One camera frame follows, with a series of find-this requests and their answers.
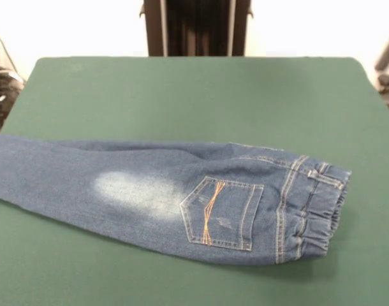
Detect blue denim jeans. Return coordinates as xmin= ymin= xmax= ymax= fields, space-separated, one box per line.
xmin=0 ymin=133 xmax=353 ymax=267

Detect dark green table cloth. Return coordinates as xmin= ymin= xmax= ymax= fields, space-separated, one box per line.
xmin=0 ymin=56 xmax=389 ymax=306

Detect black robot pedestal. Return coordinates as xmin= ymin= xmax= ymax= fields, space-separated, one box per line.
xmin=139 ymin=0 xmax=255 ymax=57

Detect thin grey cable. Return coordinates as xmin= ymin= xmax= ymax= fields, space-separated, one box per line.
xmin=0 ymin=25 xmax=25 ymax=85

